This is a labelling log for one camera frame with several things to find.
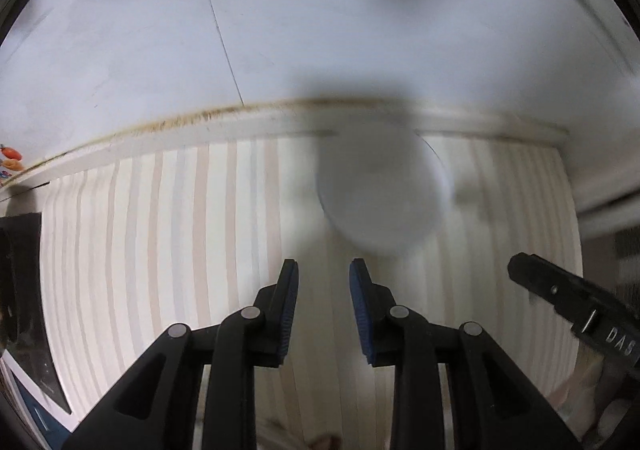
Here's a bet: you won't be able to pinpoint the orange toy items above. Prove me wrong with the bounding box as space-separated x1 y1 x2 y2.
0 143 26 184

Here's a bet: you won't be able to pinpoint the black tray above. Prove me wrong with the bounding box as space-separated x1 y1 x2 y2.
0 212 74 416

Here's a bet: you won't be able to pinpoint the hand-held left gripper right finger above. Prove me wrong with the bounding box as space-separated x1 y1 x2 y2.
348 257 584 450

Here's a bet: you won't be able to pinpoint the striped table mat with cat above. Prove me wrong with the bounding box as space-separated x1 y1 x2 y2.
37 132 586 450

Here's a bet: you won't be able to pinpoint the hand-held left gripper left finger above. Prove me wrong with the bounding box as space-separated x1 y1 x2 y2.
60 257 300 450

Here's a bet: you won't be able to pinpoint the white round plate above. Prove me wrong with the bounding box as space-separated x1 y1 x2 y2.
315 122 454 256

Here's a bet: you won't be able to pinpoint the blue base cabinet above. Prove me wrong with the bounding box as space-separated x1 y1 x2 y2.
9 370 77 437

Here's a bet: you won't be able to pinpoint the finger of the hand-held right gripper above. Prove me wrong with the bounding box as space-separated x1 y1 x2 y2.
507 252 602 336

